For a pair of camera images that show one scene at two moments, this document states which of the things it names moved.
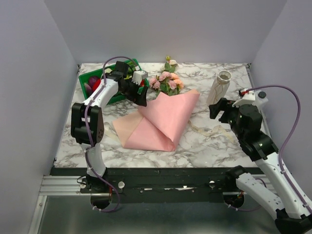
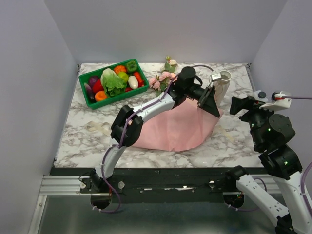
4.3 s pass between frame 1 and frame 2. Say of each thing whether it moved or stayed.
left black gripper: moved
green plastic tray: stayed
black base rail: stayed
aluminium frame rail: stayed
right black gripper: moved
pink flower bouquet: stayed
